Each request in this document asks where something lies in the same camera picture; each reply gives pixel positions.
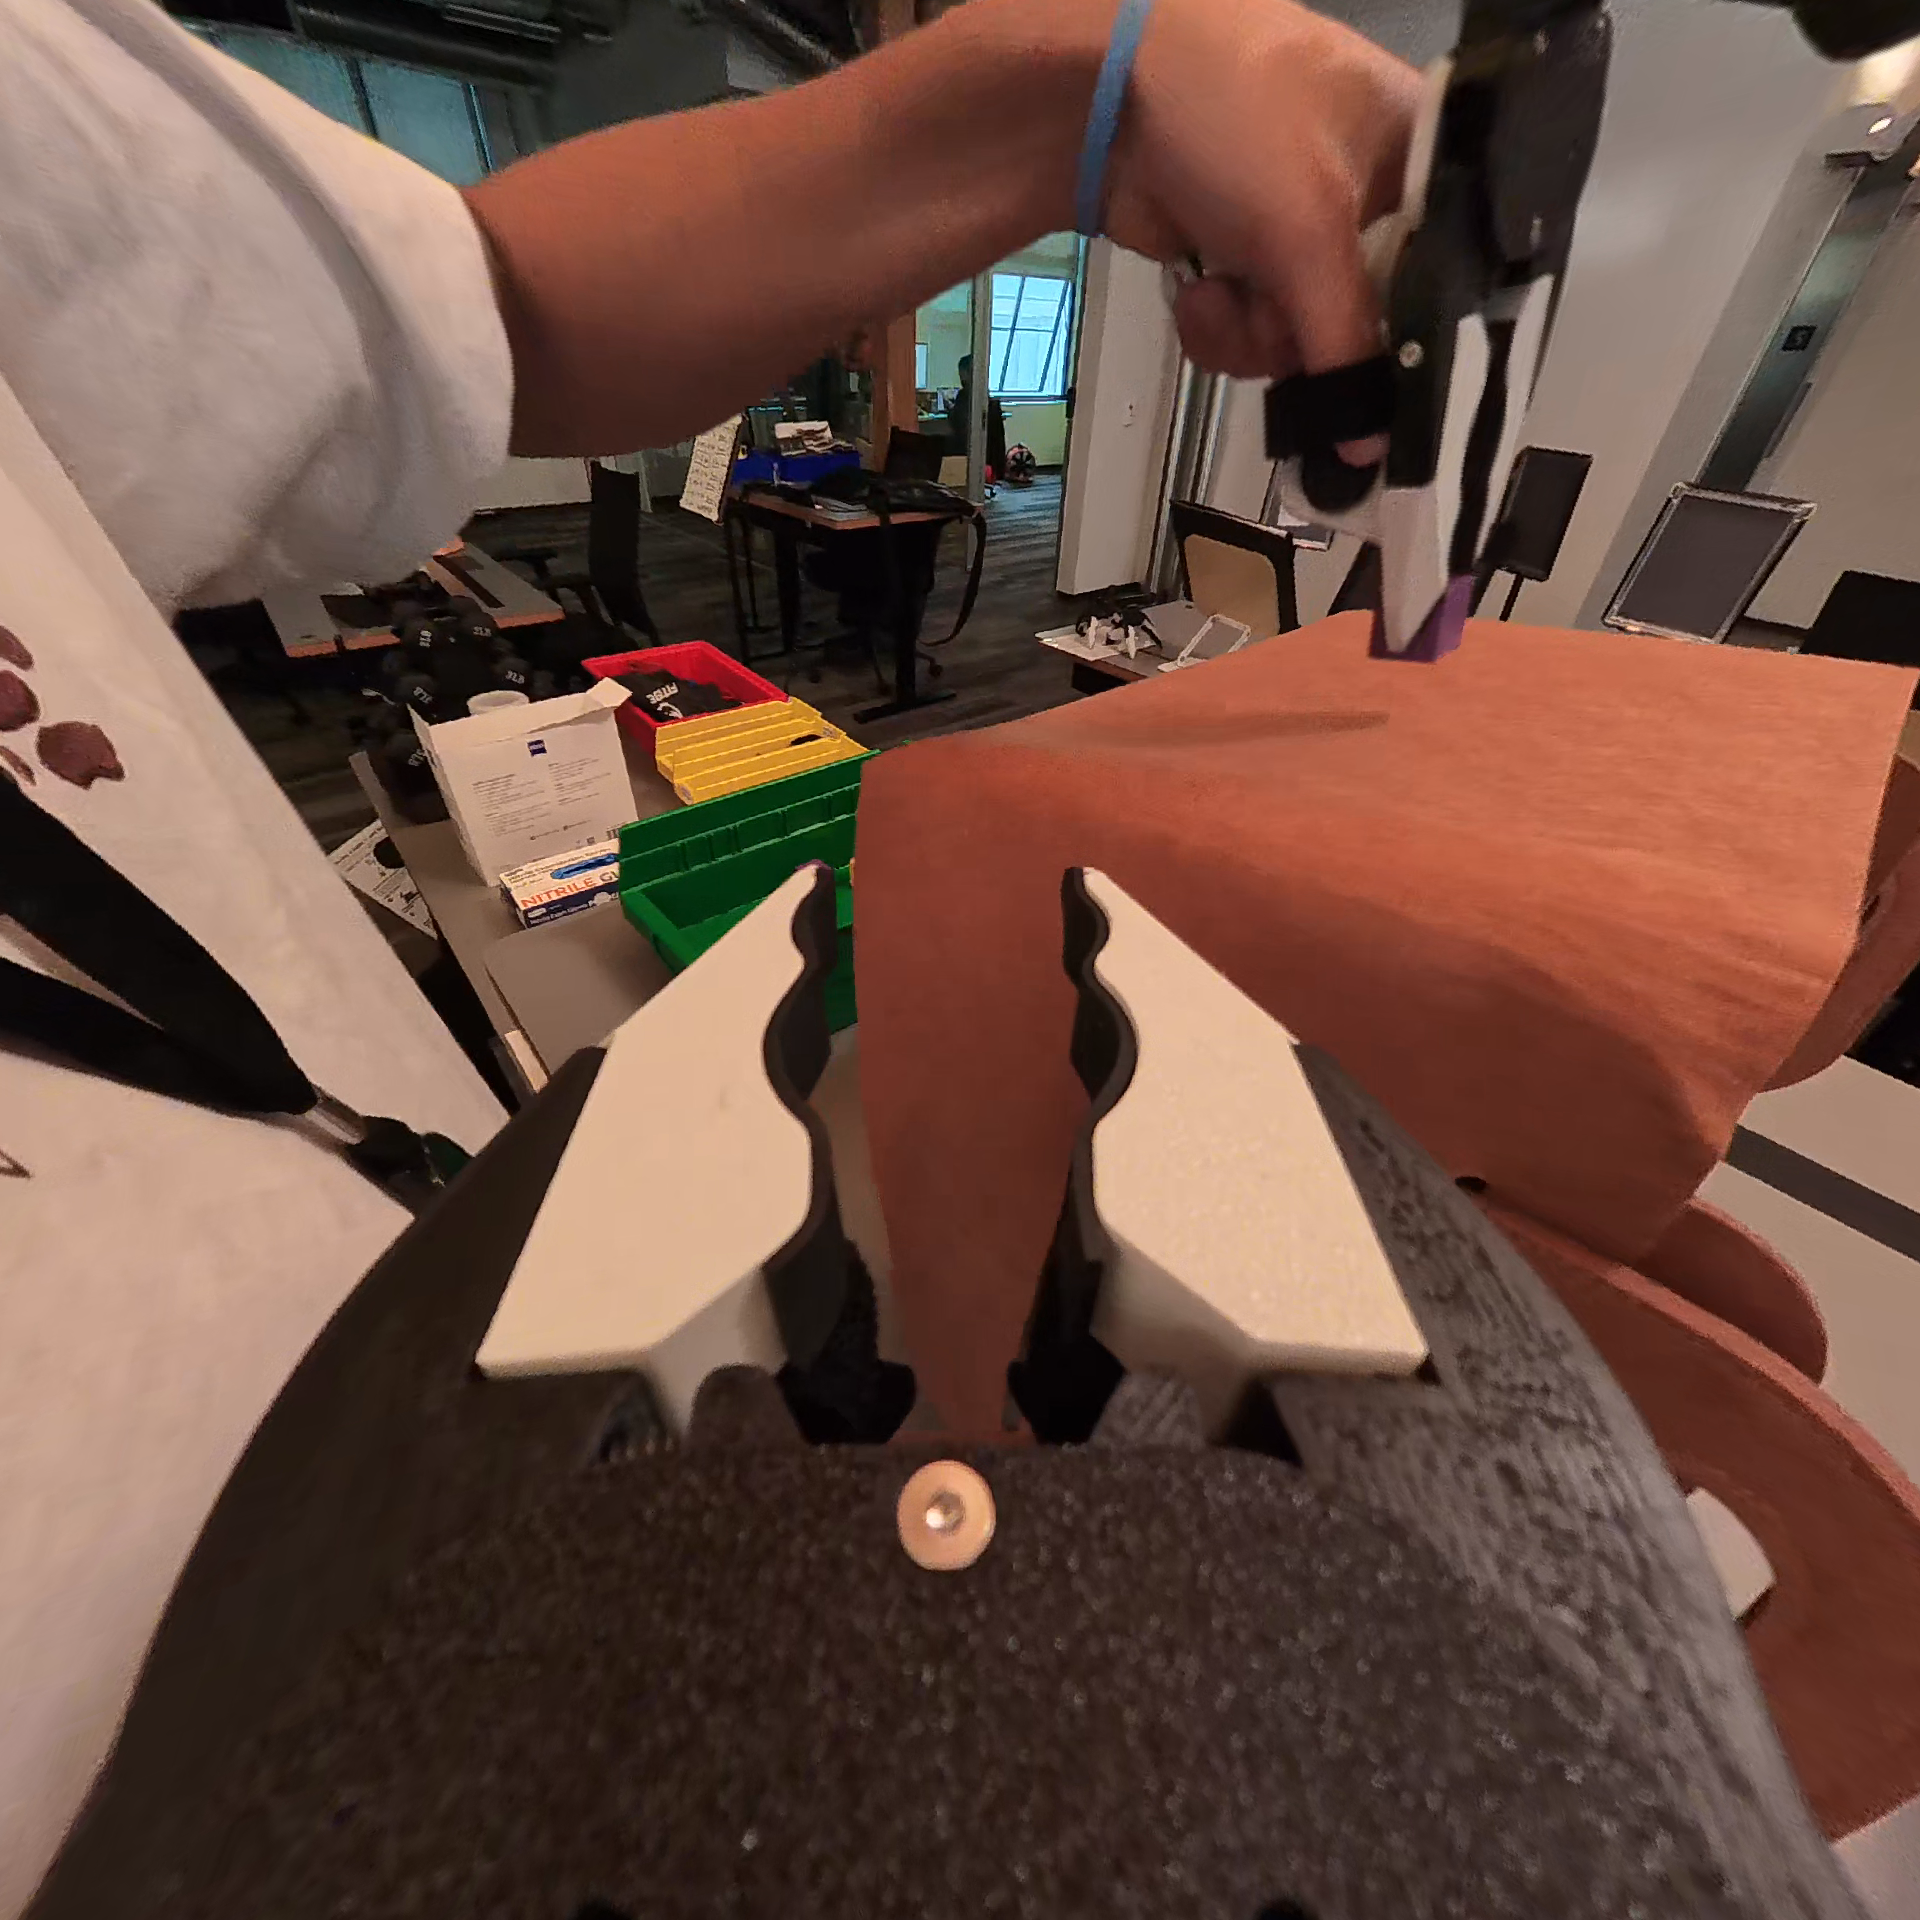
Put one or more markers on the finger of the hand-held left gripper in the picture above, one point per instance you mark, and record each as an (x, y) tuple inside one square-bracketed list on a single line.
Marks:
[(1418, 556), (1515, 405)]

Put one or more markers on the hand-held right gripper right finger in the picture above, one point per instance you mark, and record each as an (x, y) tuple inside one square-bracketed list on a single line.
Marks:
[(1244, 1201)]

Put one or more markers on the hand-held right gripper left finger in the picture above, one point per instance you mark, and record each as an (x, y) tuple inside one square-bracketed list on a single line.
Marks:
[(660, 1201)]

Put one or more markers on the purple wooden cube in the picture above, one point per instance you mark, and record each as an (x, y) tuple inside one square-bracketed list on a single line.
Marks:
[(1440, 630)]

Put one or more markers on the green plastic bin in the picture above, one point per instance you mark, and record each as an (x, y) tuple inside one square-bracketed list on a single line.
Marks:
[(721, 870)]

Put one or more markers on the person's left forearm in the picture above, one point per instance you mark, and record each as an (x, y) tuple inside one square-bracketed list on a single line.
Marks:
[(779, 225)]

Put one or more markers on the light grey desk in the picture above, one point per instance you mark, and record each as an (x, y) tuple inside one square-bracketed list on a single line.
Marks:
[(1079, 662), (578, 997)]

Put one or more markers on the person's left hand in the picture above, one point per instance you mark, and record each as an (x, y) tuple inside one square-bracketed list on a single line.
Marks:
[(1259, 150)]

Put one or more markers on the black screen on stand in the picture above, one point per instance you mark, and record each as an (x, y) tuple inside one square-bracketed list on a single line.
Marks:
[(1546, 510)]

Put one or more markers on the wooden panel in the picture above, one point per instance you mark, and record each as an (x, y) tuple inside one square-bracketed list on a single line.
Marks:
[(1238, 580)]

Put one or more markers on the framed dark screen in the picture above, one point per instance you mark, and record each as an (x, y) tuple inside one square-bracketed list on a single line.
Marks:
[(1703, 564)]

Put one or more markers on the small black device stand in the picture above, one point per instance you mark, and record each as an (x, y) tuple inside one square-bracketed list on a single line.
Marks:
[(1118, 630)]

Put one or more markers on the blue glove box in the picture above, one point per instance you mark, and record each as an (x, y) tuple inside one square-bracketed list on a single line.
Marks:
[(562, 884)]

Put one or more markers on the rust brown felt bag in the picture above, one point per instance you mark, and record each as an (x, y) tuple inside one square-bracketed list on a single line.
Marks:
[(1424, 901)]

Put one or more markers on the blue wristband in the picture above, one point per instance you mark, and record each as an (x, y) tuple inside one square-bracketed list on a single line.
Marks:
[(1103, 150)]

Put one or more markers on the black flat panel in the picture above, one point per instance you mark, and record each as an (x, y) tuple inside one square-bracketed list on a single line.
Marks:
[(1867, 622)]

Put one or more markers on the white cardboard box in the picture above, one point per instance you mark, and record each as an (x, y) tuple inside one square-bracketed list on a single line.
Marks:
[(523, 781)]

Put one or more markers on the yellow plastic bin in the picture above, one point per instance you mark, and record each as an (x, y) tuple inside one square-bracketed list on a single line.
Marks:
[(750, 750)]

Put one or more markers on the red plastic bin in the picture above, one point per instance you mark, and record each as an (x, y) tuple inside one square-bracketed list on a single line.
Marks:
[(628, 735)]

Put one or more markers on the black cloth item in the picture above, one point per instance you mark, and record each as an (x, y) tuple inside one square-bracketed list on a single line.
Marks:
[(674, 693)]

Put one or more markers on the rack of black dumbbells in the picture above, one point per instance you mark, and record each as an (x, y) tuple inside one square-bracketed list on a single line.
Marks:
[(435, 675)]

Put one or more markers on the dark wooden table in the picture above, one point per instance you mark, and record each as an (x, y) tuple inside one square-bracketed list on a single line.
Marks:
[(839, 518)]

